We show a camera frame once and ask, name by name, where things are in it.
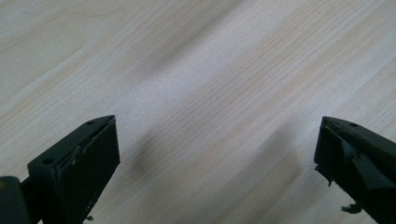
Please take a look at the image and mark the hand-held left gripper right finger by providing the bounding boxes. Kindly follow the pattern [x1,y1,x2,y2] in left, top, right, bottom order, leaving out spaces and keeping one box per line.
[313,116,396,224]

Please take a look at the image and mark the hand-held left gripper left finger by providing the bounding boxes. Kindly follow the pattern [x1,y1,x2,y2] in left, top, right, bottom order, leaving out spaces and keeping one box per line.
[27,114,121,224]

